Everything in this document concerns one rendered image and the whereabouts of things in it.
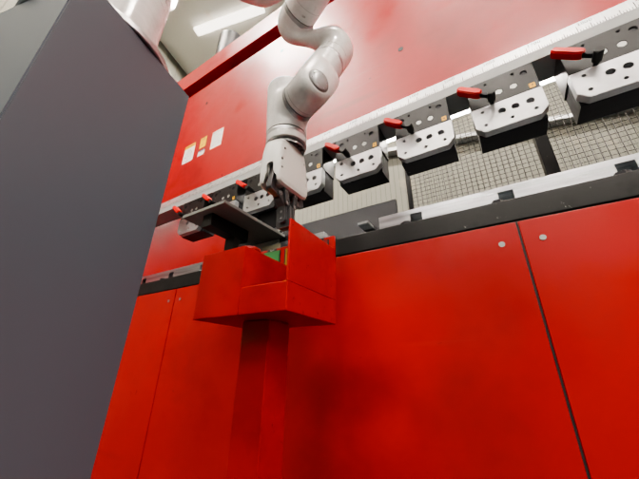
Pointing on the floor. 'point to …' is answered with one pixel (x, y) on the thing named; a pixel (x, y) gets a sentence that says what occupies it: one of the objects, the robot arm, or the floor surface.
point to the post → (546, 155)
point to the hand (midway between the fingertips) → (285, 219)
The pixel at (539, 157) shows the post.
